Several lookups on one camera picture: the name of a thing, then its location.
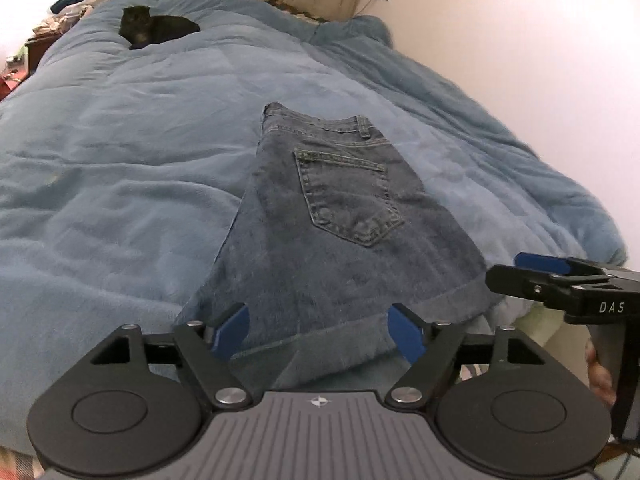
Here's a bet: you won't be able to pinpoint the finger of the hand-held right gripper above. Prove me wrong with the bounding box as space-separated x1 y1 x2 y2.
486 265 583 308
514 252 608 277

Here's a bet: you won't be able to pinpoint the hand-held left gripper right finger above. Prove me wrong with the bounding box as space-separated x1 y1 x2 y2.
387 303 546 406

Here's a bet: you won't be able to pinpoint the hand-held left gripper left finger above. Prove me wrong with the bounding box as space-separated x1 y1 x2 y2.
89 302 251 407

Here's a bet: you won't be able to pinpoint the blue denim jeans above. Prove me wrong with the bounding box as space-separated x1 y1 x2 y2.
175 102 503 391

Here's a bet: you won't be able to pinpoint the person's right hand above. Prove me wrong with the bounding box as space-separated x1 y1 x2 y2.
585 342 621 411

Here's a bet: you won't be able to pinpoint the pale green bed sheet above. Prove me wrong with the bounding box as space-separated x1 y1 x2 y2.
517 305 568 358

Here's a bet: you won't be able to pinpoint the blue blanket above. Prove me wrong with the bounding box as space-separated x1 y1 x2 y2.
0 0 628 453

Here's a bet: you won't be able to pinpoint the plaid cloth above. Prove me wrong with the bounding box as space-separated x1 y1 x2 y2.
0 442 46 480

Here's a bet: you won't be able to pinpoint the black cat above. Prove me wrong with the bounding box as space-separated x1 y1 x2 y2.
119 5 201 51

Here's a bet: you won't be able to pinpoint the dark patterned cloth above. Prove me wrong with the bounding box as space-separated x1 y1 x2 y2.
265 0 328 23

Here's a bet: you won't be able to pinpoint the red patterned tablecloth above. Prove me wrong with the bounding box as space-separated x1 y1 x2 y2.
0 67 26 102

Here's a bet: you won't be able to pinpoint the dark wooden cabinet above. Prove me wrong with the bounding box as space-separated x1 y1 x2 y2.
25 35 56 73

